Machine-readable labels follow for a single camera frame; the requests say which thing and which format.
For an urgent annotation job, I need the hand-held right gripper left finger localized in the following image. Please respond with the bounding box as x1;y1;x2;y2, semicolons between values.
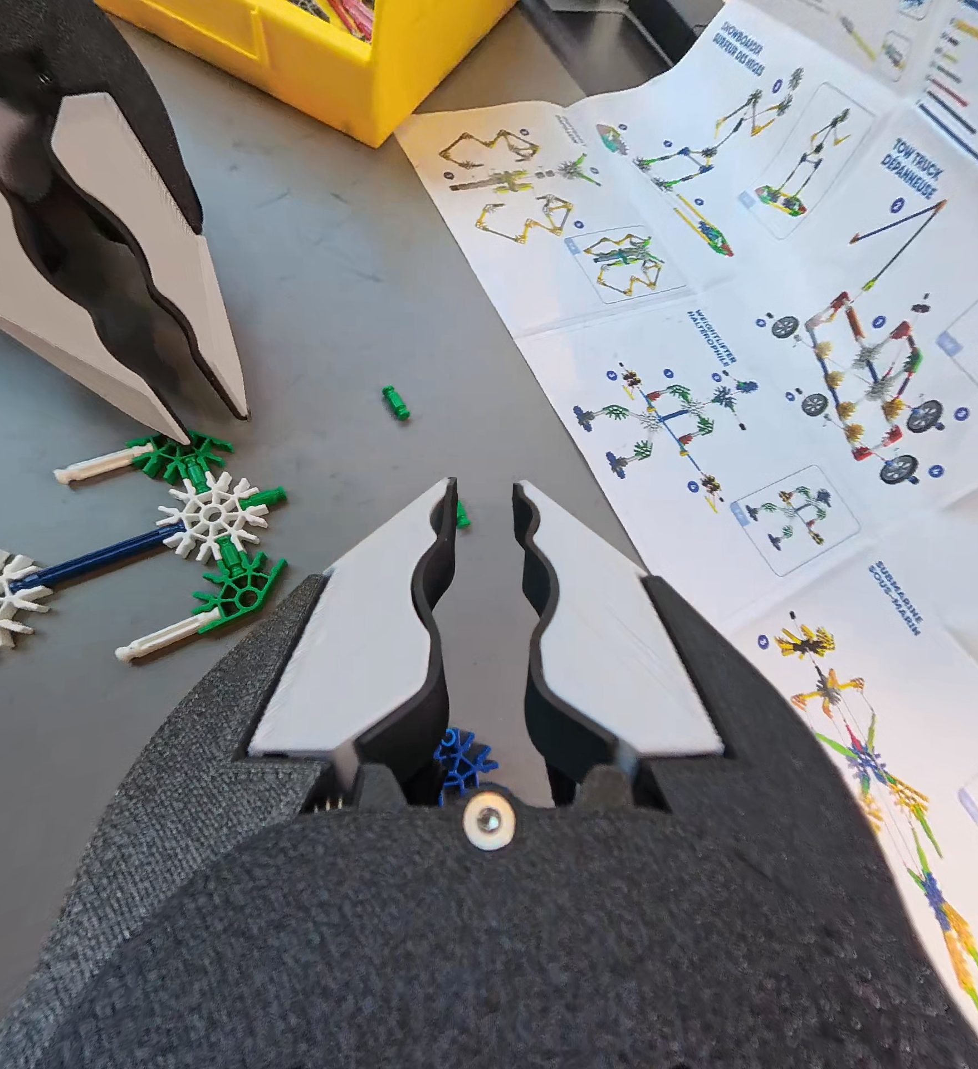
248;478;460;807

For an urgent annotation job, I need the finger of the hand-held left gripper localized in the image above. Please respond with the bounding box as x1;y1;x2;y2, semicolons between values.
50;92;251;421
0;150;193;446

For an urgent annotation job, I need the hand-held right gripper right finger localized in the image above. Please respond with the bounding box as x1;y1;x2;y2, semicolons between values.
511;480;725;808

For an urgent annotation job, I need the blue toy connector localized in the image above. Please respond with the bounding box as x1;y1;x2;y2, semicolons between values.
434;727;499;808

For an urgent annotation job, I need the white green blue toy assembly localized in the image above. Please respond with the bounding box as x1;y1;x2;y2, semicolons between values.
0;430;290;665

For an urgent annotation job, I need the yellow plastic bin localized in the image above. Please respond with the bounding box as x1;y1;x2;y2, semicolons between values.
95;0;517;150

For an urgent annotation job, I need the pile of colourful toy pieces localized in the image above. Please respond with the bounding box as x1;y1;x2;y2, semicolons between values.
288;0;377;43

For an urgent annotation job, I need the folded paper instruction sheet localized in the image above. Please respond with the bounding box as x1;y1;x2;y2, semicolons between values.
394;0;978;1045

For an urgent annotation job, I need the black power adapter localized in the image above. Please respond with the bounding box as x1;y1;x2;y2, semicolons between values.
628;0;726;66

